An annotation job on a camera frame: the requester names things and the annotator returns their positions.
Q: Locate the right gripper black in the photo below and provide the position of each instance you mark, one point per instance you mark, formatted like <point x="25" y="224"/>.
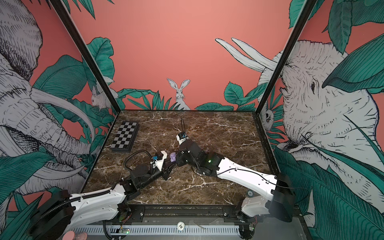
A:
<point x="180" y="156"/>

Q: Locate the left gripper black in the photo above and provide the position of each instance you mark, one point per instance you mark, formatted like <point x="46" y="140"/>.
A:
<point x="165" y="171"/>

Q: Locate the purple earbud charging case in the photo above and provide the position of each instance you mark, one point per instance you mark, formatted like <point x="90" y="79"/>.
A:
<point x="173" y="157"/>

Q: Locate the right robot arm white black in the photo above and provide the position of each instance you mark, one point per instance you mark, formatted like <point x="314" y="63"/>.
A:
<point x="275" y="193"/>

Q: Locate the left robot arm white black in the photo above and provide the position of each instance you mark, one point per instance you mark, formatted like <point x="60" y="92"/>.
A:
<point x="63" y="211"/>

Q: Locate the black white checkerboard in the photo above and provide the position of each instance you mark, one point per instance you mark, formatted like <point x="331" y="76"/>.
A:
<point x="125" y="137"/>

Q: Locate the poker chip near right base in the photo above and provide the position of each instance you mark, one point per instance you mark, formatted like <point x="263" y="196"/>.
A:
<point x="250" y="194"/>

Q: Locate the pink round object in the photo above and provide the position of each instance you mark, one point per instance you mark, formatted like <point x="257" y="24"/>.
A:
<point x="71" y="235"/>

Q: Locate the poker chip on duct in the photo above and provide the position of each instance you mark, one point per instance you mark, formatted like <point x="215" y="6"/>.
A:
<point x="181" y="226"/>

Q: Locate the black mounting rail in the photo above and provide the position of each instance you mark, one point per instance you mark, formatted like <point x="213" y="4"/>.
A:
<point x="230" y="213"/>

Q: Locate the white slotted cable duct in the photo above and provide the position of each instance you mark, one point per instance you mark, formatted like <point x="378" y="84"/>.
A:
<point x="162" y="230"/>

